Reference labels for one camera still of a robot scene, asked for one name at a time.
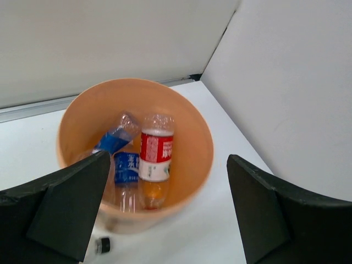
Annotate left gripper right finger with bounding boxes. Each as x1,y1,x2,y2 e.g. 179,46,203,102
227,155,351,263

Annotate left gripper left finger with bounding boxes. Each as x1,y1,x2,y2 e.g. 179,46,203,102
1,151,111,263

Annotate black label bottle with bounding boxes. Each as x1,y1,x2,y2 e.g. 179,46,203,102
95,236,112,255

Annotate blue label white cap bottle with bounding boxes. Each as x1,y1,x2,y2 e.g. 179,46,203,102
114,151,141,213

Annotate red label red cap bottle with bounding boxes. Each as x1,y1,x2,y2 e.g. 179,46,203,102
138,113,174,210

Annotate orange plastic bin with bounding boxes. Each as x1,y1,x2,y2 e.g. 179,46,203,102
57,78,214,234

